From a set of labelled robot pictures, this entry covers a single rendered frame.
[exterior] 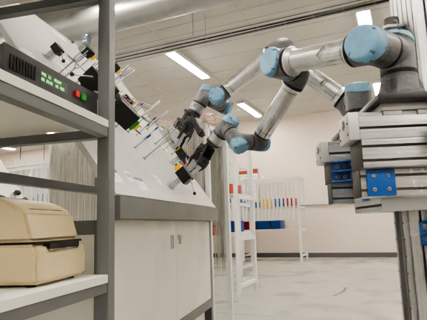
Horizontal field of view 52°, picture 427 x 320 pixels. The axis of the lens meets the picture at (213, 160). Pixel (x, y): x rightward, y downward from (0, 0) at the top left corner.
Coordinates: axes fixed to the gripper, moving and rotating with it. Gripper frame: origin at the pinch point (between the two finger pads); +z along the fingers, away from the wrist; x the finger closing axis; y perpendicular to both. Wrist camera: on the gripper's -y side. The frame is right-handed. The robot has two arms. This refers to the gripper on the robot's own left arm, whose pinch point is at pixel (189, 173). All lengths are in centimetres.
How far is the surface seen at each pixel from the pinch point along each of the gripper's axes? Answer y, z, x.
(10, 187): 223, 255, 99
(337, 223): 634, 220, -466
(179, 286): -49, 20, -17
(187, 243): -30.0, 13.8, -13.1
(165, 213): -54, -9, 9
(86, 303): -97, 1, 20
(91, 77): -53, -36, 55
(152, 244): -62, 0, 7
